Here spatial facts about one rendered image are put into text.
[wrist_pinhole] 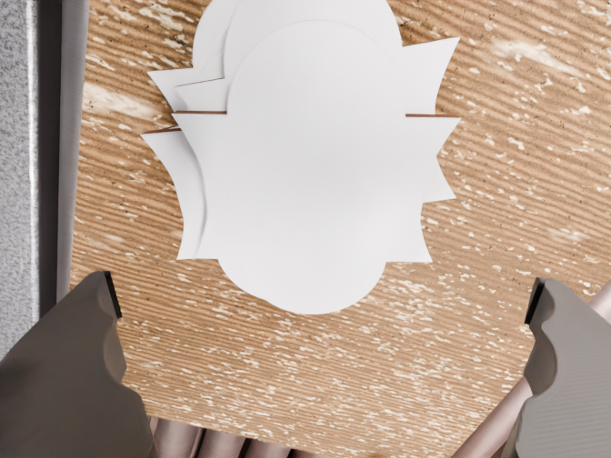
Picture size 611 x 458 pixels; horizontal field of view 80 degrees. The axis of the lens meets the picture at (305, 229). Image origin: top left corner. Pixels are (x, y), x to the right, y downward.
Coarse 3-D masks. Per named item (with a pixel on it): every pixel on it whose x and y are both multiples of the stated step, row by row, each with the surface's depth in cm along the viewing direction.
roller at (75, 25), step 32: (64, 0) 20; (64, 32) 20; (64, 64) 21; (64, 96) 22; (64, 128) 23; (64, 160) 24; (64, 192) 24; (64, 224) 26; (64, 256) 27; (64, 288) 28
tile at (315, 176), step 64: (256, 64) 15; (320, 64) 15; (384, 64) 15; (192, 128) 16; (256, 128) 16; (320, 128) 16; (384, 128) 16; (448, 128) 16; (256, 192) 17; (320, 192) 17; (384, 192) 17; (256, 256) 19; (320, 256) 19; (384, 256) 19
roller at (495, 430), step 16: (608, 288) 28; (592, 304) 29; (608, 304) 28; (608, 320) 29; (528, 384) 33; (512, 400) 34; (496, 416) 35; (512, 416) 34; (480, 432) 36; (496, 432) 35; (464, 448) 37; (480, 448) 36; (496, 448) 36
